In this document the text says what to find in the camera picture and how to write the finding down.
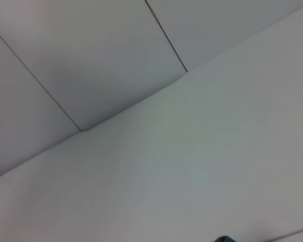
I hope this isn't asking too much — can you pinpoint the teal t-shirt with FREE print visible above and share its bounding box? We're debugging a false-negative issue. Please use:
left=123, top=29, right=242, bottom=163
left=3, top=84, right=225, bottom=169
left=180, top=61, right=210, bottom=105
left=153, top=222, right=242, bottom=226
left=215, top=235, right=240, bottom=242

